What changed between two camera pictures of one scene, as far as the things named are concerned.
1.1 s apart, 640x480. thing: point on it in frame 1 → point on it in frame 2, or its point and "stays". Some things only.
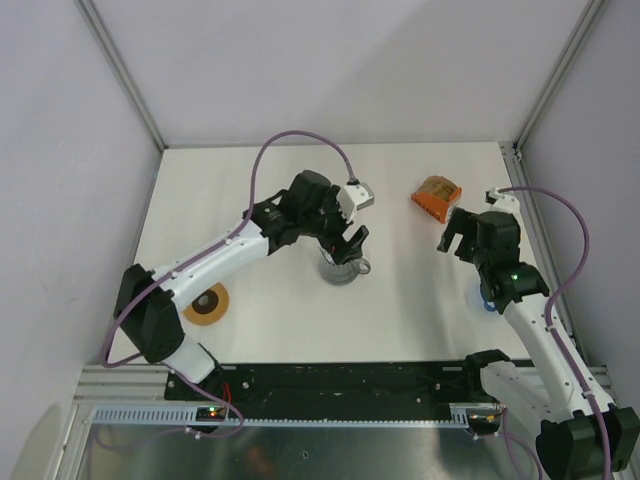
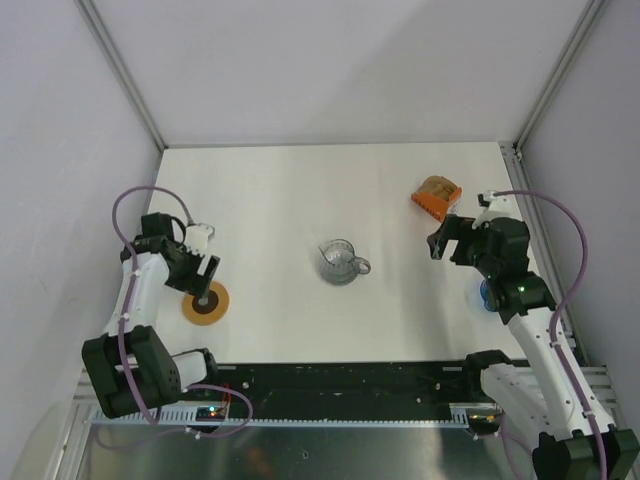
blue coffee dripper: x=489 y=304 stays
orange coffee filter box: x=436 y=196 stays
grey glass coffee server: x=343 y=273 stays
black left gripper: x=338 y=249 → x=194 y=283
